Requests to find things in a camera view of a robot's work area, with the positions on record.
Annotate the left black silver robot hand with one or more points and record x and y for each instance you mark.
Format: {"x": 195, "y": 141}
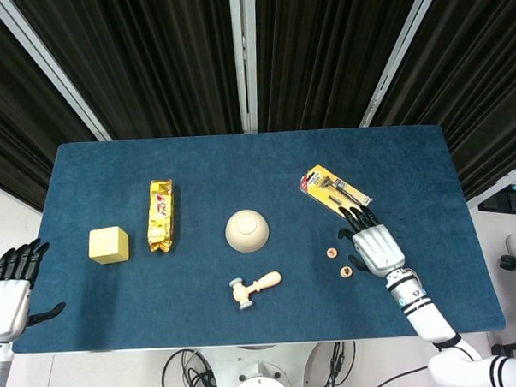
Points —
{"x": 8, "y": 307}

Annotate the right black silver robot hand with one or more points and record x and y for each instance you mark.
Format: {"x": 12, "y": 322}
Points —
{"x": 378, "y": 250}

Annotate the wooden button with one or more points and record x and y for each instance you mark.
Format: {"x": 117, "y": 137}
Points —
{"x": 346, "y": 271}
{"x": 331, "y": 253}

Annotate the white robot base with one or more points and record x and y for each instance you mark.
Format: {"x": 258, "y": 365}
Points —
{"x": 260, "y": 386}

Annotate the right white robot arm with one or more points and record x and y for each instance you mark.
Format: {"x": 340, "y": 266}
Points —
{"x": 430, "y": 319}

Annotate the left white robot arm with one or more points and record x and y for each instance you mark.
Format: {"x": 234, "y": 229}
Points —
{"x": 0, "y": 367}

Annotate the razor in yellow blister pack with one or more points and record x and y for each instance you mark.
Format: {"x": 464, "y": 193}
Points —
{"x": 326, "y": 186}

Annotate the yellow cube block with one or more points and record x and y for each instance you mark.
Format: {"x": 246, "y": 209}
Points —
{"x": 108, "y": 245}

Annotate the black office chair base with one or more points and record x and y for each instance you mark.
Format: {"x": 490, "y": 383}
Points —
{"x": 510, "y": 262}

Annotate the beige upturned bowl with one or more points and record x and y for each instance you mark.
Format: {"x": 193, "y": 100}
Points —
{"x": 247, "y": 230}

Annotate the black device with teal light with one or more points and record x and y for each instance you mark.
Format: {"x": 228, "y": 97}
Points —
{"x": 507, "y": 202}

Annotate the wooden toy hammer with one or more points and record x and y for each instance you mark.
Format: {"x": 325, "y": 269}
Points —
{"x": 245, "y": 292}

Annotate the yellow foil snack packet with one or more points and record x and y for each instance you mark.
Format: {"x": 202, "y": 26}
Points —
{"x": 160, "y": 215}

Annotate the black pleated curtain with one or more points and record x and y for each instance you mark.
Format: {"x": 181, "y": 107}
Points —
{"x": 484, "y": 85}
{"x": 6, "y": 127}
{"x": 149, "y": 57}
{"x": 320, "y": 49}

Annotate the blue felt table mat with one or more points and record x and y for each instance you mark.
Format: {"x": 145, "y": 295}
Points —
{"x": 196, "y": 162}

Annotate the white metal frame beam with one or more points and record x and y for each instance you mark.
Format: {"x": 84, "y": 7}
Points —
{"x": 485, "y": 192}

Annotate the white metal frame post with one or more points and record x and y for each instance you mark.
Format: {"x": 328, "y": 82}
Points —
{"x": 402, "y": 46}
{"x": 243, "y": 52}
{"x": 45, "y": 61}

